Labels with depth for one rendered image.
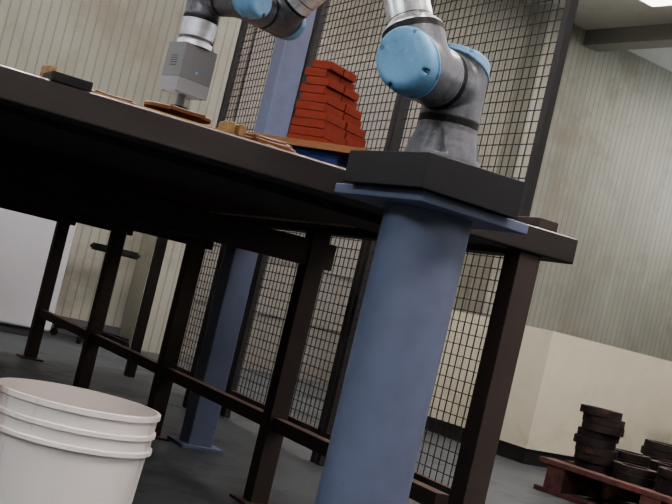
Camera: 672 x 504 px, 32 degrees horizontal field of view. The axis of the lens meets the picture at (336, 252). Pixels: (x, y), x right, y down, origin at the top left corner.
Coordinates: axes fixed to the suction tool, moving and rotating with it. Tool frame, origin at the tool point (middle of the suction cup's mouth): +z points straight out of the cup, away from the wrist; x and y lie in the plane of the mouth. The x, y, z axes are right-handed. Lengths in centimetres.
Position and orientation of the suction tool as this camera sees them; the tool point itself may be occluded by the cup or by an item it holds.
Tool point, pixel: (176, 116)
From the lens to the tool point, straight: 250.8
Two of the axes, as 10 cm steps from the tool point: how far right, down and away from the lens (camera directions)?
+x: 6.9, 1.3, -7.1
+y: -6.9, -2.0, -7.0
